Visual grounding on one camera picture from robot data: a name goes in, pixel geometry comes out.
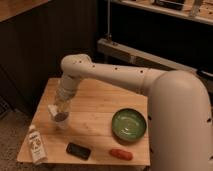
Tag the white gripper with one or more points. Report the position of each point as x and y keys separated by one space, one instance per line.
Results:
x=65 y=91

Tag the white sponge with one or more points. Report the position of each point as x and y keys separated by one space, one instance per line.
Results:
x=53 y=110

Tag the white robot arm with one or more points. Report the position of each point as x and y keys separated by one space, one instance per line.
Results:
x=181 y=124

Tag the white ceramic cup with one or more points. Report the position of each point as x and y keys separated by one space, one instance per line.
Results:
x=61 y=119

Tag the green ceramic bowl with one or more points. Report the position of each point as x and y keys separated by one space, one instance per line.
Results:
x=128 y=125

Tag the wooden table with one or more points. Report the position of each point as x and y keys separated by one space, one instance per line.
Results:
x=90 y=124

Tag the black rectangular block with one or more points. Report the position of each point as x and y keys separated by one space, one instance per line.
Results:
x=78 y=151

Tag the metal pole with base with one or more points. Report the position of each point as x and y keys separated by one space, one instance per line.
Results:
x=142 y=37

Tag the white plastic bottle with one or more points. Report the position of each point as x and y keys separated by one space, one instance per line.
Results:
x=36 y=146

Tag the orange red oblong object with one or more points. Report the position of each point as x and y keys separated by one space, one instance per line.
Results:
x=121 y=154

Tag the wooden shelf with items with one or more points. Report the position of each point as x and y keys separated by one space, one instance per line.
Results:
x=195 y=10

